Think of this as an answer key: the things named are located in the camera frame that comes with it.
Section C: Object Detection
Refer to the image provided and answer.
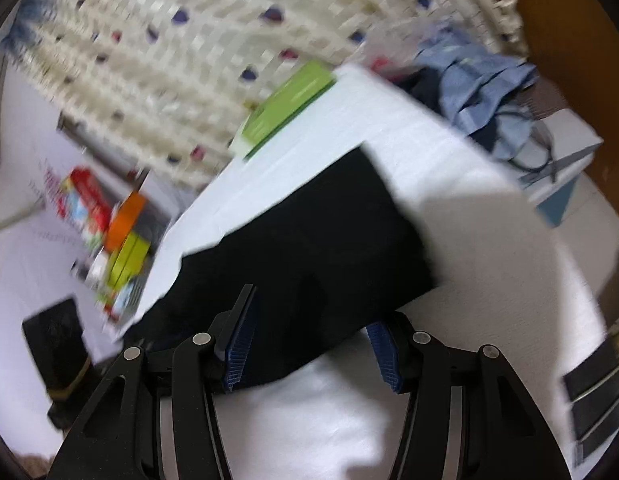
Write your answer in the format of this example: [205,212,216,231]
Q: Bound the blue patterned clothing pile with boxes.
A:
[396,22,555,174]

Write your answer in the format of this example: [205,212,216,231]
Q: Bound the black pants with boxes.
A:
[124,148,437,389]

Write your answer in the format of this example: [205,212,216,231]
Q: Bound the lime green box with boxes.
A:
[108,232,150,290]

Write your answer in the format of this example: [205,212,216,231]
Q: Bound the wooden wardrobe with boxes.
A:
[517,0,619,214]

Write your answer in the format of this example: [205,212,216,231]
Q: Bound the white bed sheet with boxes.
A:
[125,65,605,479]

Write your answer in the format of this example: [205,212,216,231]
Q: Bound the cream heart pattern curtain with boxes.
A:
[1,0,526,188]

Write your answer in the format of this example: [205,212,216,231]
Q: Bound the green and white box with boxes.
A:
[230,61,337,159]

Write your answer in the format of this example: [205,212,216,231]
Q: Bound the orange box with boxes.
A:
[104,191,146,252]

